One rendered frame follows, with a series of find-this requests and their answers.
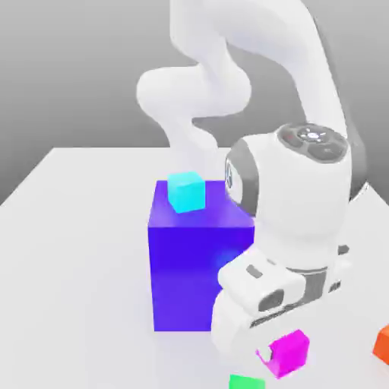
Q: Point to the small green cube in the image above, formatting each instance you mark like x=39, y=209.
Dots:
x=246, y=383

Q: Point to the small cyan cube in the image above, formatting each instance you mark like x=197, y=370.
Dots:
x=187, y=193

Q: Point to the small orange cube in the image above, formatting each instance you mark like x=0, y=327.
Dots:
x=383, y=345

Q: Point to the small magenta cube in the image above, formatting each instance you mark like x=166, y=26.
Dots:
x=290, y=354

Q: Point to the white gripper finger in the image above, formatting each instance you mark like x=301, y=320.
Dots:
x=266, y=353

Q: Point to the large purple box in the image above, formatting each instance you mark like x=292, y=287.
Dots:
x=182, y=267

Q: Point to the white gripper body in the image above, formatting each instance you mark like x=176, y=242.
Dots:
x=234, y=331

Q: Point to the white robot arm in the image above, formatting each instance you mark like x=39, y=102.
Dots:
x=291, y=194

